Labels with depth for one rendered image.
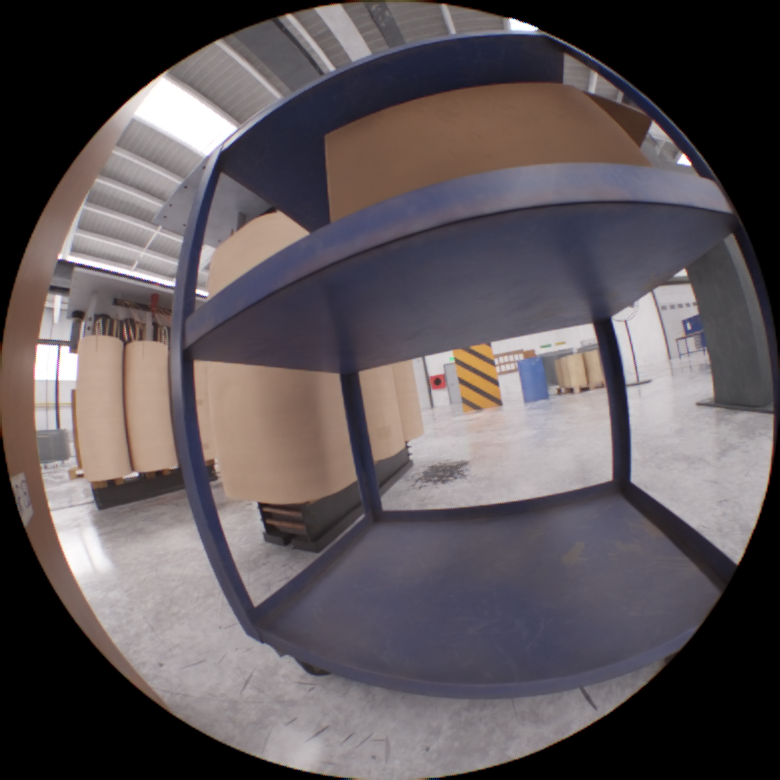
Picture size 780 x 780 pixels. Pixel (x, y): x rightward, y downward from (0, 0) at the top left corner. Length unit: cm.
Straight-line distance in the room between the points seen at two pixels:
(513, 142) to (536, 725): 67
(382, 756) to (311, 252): 53
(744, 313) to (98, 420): 378
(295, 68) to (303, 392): 429
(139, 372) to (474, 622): 220
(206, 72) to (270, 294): 1045
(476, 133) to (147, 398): 216
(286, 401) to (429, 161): 58
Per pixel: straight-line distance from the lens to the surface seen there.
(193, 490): 32
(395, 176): 31
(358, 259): 18
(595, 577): 44
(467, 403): 597
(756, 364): 194
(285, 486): 70
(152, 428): 214
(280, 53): 444
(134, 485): 227
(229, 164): 57
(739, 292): 195
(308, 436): 68
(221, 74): 1048
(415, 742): 43
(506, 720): 44
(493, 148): 33
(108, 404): 208
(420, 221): 17
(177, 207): 135
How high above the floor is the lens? 41
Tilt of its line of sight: 4 degrees up
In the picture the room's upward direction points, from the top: 10 degrees counter-clockwise
